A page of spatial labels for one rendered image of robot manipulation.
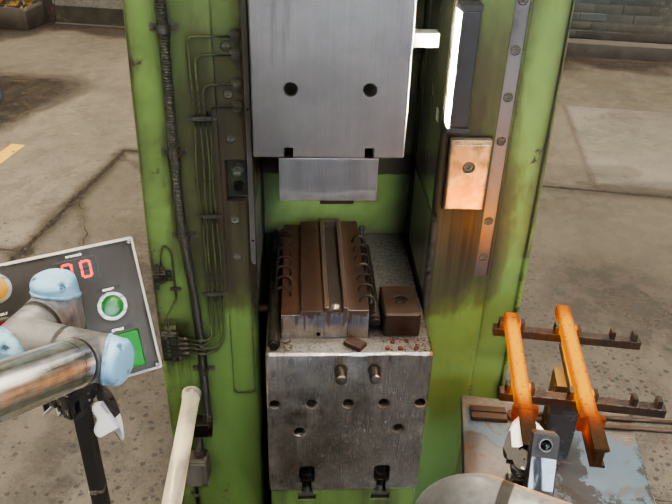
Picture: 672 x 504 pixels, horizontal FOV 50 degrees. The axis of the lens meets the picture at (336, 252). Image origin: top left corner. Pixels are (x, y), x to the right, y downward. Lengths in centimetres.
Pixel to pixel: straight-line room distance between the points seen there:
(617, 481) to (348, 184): 86
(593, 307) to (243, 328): 214
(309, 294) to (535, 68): 70
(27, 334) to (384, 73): 77
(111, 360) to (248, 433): 101
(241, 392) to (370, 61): 99
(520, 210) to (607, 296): 202
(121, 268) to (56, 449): 139
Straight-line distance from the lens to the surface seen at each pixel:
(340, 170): 145
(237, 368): 192
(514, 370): 149
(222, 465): 217
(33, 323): 120
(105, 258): 152
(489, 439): 173
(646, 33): 770
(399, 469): 190
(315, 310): 163
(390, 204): 204
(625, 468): 176
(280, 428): 178
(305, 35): 135
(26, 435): 290
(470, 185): 164
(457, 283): 179
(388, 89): 139
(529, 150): 167
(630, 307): 367
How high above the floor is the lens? 194
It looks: 31 degrees down
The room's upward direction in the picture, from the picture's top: 2 degrees clockwise
